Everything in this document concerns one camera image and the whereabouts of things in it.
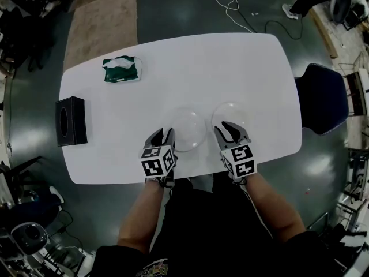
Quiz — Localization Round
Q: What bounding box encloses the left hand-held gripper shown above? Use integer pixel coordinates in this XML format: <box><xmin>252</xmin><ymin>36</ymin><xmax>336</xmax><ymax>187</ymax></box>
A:
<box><xmin>140</xmin><ymin>127</ymin><xmax>178</xmax><ymax>184</ymax></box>

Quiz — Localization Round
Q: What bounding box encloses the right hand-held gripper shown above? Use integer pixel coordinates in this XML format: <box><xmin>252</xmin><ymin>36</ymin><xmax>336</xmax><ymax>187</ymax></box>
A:
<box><xmin>213</xmin><ymin>121</ymin><xmax>258</xmax><ymax>180</ymax></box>

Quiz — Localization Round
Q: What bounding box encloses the person's left forearm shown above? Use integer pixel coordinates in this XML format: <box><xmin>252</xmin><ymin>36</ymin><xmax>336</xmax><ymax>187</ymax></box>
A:
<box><xmin>117</xmin><ymin>179</ymin><xmax>165</xmax><ymax>253</ymax></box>

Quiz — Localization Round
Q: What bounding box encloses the person's right forearm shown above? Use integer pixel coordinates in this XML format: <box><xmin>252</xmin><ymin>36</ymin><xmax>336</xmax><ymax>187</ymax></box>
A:
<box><xmin>244</xmin><ymin>171</ymin><xmax>306</xmax><ymax>244</ymax></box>

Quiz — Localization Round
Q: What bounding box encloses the green tissue packet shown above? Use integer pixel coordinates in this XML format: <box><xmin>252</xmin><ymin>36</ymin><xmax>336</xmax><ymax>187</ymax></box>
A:
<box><xmin>102</xmin><ymin>55</ymin><xmax>144</xmax><ymax>84</ymax></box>

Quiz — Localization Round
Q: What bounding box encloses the black tissue box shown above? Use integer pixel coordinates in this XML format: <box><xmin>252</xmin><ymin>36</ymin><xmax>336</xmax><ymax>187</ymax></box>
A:
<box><xmin>55</xmin><ymin>96</ymin><xmax>88</xmax><ymax>147</ymax></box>

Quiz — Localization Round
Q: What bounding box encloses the person's black clothing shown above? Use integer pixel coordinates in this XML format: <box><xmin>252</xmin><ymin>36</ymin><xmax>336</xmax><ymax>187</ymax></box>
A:
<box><xmin>93</xmin><ymin>173</ymin><xmax>347</xmax><ymax>277</ymax></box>

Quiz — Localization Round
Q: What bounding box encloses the dark blue chair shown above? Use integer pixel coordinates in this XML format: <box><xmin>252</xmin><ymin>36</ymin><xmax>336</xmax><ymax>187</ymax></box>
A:
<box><xmin>294</xmin><ymin>63</ymin><xmax>350</xmax><ymax>137</ymax></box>

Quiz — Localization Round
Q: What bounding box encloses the beige rug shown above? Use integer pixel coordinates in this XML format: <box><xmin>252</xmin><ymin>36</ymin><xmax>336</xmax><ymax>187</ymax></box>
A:
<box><xmin>62</xmin><ymin>0</ymin><xmax>138</xmax><ymax>72</ymax></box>

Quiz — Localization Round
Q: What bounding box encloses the grey round-headed device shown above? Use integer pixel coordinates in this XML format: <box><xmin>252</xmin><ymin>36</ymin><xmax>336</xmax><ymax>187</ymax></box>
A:
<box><xmin>10</xmin><ymin>222</ymin><xmax>49</xmax><ymax>256</ymax></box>

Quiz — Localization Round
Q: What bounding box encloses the black floor cable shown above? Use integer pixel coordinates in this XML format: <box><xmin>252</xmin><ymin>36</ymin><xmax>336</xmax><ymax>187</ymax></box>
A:
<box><xmin>265</xmin><ymin>16</ymin><xmax>303</xmax><ymax>40</ymax></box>

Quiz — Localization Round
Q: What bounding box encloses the white floor cable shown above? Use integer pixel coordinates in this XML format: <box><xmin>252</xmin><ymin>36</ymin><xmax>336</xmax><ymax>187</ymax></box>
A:
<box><xmin>213</xmin><ymin>0</ymin><xmax>259</xmax><ymax>33</ymax></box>

